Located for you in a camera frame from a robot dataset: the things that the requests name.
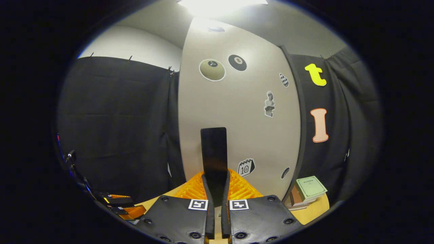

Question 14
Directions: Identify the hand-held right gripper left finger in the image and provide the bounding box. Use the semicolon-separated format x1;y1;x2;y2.
135;170;216;244

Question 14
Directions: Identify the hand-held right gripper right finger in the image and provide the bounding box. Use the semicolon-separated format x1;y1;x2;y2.
221;169;303;244

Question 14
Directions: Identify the black cabinet door handle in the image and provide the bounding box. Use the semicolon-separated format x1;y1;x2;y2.
200;127;228;208

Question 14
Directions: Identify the beige cabinet door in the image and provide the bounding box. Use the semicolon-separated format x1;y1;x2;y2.
178;17;307;204

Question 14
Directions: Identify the dark grey cabinet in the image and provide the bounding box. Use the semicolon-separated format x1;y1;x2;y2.
278;45;308;204

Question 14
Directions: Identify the brown book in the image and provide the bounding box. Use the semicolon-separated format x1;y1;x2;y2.
290;186;326;205

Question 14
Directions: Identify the black backdrop cloth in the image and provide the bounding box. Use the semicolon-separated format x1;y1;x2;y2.
56;46;383;204

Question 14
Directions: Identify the green book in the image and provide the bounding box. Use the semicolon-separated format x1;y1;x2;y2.
296;176;328;200

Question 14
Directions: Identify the large ceiling light panel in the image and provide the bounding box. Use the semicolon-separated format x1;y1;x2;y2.
176;0;268;17

